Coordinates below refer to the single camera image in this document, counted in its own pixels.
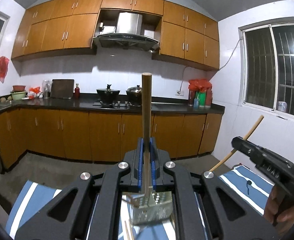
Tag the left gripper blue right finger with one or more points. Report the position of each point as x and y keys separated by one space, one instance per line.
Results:
x=152 y=162

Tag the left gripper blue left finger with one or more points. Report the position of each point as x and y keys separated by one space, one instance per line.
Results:
x=140 y=164

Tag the wooden chopstick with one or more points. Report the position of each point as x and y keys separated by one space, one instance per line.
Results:
x=128 y=229
x=236 y=143
x=146 y=119

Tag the blue white striped tablecloth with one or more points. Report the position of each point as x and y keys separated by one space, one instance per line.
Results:
x=111 y=205

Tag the gas stove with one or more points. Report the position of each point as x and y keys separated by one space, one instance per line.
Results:
x=116 y=105

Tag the black lidded wok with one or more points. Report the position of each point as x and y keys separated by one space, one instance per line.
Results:
x=134 y=95

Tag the green perforated utensil holder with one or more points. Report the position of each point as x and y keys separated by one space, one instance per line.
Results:
x=158 y=208

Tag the wooden lower cabinets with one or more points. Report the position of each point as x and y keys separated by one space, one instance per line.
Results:
x=101 y=136

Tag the wooden cabinets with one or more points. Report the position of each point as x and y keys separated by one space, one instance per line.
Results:
x=101 y=136
x=169 y=31

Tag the plastic bottle on sill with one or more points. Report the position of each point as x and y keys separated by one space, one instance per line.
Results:
x=282 y=106

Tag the red bag of bottles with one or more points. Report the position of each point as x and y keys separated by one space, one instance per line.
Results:
x=200 y=93

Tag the red bottle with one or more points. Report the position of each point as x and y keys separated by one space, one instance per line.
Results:
x=77 y=92

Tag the dark wooden cutting board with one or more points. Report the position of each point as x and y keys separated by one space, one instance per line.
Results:
x=62 y=88

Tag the steel range hood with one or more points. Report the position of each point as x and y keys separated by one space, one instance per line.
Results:
x=127 y=30

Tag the clear bag jar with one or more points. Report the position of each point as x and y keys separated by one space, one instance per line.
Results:
x=46 y=88

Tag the wooden upper cabinets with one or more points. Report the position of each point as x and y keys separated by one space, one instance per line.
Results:
x=169 y=31

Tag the orange plastic bag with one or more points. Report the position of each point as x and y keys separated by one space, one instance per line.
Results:
x=34 y=92

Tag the right barred window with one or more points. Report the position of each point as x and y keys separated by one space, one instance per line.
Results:
x=268 y=48

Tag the green basin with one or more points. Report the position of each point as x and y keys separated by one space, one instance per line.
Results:
x=18 y=95

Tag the red basin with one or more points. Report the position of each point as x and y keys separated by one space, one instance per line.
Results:
x=19 y=88

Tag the black wok with handle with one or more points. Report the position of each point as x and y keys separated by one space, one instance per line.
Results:
x=107 y=95

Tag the wall socket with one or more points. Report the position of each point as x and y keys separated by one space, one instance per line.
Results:
x=179 y=93

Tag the red plastic bag on wall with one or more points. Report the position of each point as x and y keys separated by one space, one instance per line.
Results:
x=4 y=61

